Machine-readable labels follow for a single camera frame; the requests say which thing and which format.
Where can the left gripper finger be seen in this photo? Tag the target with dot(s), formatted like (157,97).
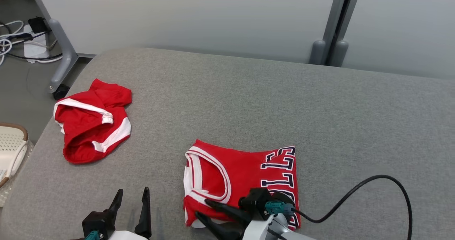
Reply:
(115,206)
(145,218)

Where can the cream laundry basket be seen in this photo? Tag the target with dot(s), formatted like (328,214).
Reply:
(12,144)

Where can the grey metal partition post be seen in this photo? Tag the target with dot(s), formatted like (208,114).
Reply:
(343,16)

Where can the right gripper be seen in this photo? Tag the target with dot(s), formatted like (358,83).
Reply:
(288,229)

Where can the black caster wheel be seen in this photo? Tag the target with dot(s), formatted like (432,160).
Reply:
(61,92)

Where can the red shorts with white stripe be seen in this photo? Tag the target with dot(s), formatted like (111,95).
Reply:
(85,133)

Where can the black power adapter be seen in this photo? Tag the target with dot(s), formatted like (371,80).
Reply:
(37,25)

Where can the teal left camera connector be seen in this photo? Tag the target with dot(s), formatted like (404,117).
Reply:
(92,235)

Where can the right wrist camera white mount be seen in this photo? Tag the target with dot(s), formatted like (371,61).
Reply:
(257,201)

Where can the red jersey with white sleeves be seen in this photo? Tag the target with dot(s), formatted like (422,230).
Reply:
(241,172)

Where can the grey metal partition leg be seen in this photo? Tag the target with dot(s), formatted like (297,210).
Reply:
(62,48)

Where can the grey cylindrical post foot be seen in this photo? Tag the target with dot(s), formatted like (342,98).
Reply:
(317,53)
(341,55)

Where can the white power strip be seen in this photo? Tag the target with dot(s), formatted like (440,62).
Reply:
(35,48)

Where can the teal camera connector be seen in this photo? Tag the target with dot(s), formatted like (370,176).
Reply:
(279,208)
(92,235)

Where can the teal right camera connector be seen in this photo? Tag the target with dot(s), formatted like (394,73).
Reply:
(279,208)

